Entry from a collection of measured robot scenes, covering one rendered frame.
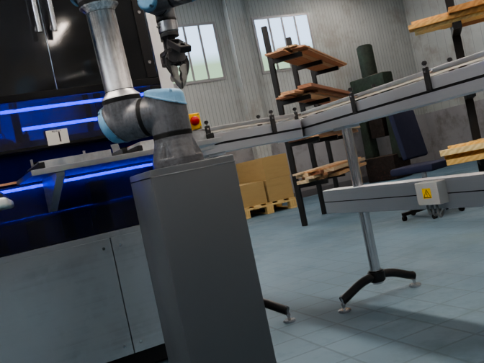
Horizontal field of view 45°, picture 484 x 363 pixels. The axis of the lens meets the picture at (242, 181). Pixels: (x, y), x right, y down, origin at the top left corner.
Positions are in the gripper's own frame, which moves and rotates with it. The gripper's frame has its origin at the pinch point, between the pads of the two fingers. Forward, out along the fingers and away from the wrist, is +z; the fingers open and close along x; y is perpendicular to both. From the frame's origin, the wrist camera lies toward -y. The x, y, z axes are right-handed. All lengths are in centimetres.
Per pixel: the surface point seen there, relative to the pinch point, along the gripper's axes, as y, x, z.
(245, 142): 50, -47, 23
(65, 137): 39, 38, 8
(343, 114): 16, -82, 20
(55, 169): -1, 51, 23
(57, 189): 16, 49, 29
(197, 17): 737, -361, -242
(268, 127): 50, -61, 18
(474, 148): 84, -236, 54
